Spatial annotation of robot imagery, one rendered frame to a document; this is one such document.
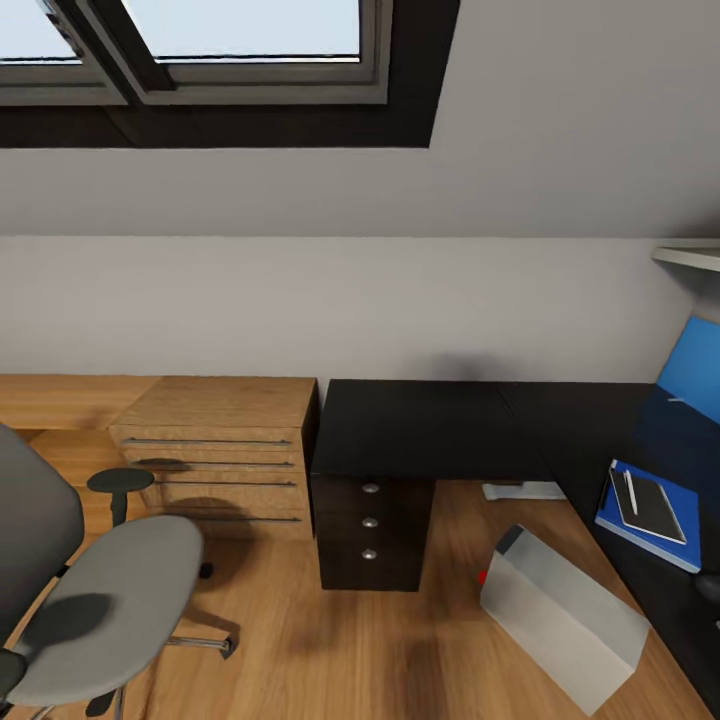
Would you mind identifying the notebook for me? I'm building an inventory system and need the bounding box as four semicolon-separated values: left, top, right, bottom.
609;470;686;545

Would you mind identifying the folder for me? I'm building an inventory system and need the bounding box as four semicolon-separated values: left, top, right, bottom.
594;460;701;576

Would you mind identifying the swivel chair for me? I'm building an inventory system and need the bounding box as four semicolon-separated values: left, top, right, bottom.
0;421;235;720

